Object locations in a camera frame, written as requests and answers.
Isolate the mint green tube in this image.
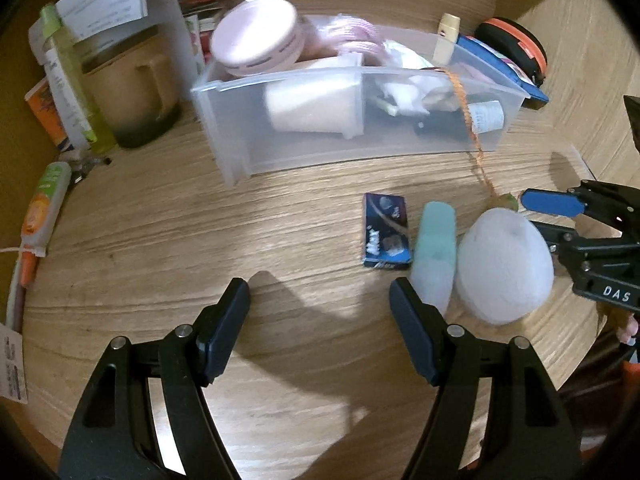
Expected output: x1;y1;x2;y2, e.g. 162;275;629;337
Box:
410;201;457;313

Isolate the orange box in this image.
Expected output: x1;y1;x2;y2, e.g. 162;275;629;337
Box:
25;77;72;152

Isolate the white note paper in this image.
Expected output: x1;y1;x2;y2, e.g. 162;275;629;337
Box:
55;0;148;44

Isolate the yellow-green bottle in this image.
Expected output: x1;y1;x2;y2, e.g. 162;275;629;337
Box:
40;4;118;154

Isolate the small dark metal clip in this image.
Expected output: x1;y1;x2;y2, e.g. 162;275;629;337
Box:
70;152;113;186

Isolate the blue pouch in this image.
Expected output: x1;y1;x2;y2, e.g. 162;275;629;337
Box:
457;35;550;107

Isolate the pink cable bundle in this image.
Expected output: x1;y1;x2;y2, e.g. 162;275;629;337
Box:
307;15;396;67

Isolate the white tissue pack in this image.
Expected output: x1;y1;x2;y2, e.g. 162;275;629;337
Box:
380;40;457;114

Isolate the dark bottle with white label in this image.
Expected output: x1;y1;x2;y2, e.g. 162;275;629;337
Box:
412;100;506;142

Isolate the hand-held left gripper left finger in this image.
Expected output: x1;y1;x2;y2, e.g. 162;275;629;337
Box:
59;277;251;480

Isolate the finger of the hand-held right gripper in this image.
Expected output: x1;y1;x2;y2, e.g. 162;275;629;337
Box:
530;220;583;263
520;180;640;226

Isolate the orange braided cord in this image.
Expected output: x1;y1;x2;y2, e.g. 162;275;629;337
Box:
444;70;519;212

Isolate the dark printed small packet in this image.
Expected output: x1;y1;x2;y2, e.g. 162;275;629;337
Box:
361;192;414;269

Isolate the person's right hand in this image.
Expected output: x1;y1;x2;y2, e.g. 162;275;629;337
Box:
618;309;640;346

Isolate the beige lip balm tube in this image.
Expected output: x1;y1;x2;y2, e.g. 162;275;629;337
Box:
434;12;462;64

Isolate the orange-capped pen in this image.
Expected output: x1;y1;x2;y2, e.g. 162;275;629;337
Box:
7;250;39;332

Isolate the white foam net ball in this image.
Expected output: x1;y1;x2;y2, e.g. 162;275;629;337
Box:
456;207;555;325

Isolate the stack of red white packets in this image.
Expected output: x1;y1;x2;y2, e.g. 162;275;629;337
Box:
172;0;232;67

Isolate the clear plastic organizer box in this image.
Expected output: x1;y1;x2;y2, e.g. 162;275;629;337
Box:
191;15;531;186

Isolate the beige mug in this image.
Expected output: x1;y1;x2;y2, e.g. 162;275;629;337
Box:
82;35;183;150

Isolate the white printed card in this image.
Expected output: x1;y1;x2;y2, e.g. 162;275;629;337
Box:
0;322;29;404

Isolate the green orange tube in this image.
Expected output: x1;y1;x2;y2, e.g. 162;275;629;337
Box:
20;161;72;257

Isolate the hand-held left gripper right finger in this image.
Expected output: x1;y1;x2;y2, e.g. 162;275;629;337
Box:
389;277;581;480

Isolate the black orange round case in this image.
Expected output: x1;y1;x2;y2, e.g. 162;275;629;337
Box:
472;17;549;87

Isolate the pink round jar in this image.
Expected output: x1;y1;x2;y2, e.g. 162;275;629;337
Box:
210;0;307;79

